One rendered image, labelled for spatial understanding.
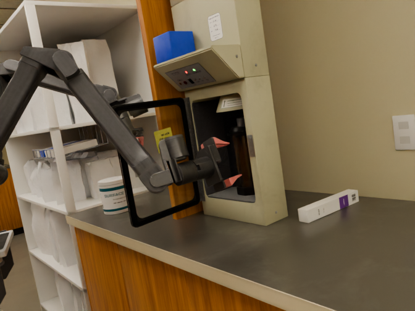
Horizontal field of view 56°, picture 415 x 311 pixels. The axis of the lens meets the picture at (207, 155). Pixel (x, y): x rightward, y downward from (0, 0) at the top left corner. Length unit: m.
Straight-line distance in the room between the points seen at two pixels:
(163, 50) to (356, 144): 0.76
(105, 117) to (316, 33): 0.89
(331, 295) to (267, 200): 0.50
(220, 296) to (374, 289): 0.41
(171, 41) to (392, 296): 0.95
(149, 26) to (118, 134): 0.58
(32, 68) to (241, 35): 0.59
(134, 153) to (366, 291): 0.60
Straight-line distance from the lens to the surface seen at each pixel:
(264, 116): 1.25
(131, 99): 1.41
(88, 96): 1.04
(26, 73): 1.08
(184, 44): 1.34
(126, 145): 1.00
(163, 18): 1.53
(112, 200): 1.76
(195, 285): 1.18
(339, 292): 0.86
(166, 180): 0.97
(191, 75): 1.30
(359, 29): 1.48
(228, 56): 1.17
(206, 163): 1.03
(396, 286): 0.88
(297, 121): 1.64
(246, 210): 1.31
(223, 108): 1.31
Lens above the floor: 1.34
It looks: 7 degrees down
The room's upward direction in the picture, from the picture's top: 9 degrees counter-clockwise
